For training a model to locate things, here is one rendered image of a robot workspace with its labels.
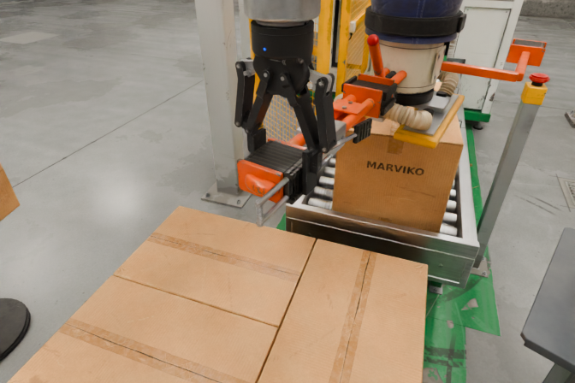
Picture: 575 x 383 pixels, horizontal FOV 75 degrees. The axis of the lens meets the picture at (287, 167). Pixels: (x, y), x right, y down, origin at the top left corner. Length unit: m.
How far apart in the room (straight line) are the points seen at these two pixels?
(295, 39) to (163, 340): 0.96
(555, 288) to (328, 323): 0.60
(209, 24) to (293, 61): 1.69
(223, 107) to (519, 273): 1.84
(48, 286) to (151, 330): 1.16
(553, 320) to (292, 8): 0.94
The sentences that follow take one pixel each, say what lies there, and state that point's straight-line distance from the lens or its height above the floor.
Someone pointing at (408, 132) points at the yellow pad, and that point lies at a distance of 0.95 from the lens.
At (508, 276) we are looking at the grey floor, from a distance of 2.34.
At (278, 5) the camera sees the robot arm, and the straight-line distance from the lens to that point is 0.43.
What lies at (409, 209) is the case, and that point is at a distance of 1.45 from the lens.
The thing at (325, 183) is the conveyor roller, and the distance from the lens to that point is 1.75.
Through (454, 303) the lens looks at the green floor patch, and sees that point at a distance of 2.09.
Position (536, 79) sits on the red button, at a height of 1.03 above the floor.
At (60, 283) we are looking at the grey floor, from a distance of 2.32.
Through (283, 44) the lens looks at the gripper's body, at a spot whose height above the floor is 1.41.
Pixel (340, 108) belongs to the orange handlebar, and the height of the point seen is 1.24.
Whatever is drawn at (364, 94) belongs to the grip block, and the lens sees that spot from 0.79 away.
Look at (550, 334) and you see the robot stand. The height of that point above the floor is 0.75.
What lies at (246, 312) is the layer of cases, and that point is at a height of 0.54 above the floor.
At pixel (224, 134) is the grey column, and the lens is 2.34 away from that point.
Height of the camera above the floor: 1.52
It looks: 32 degrees down
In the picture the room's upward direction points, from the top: straight up
